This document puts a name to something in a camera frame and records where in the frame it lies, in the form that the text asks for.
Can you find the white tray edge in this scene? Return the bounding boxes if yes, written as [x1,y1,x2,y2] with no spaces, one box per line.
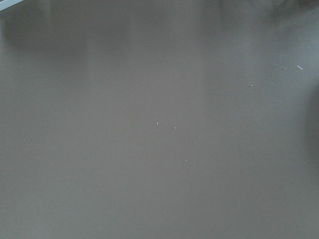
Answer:
[0,0,23,11]

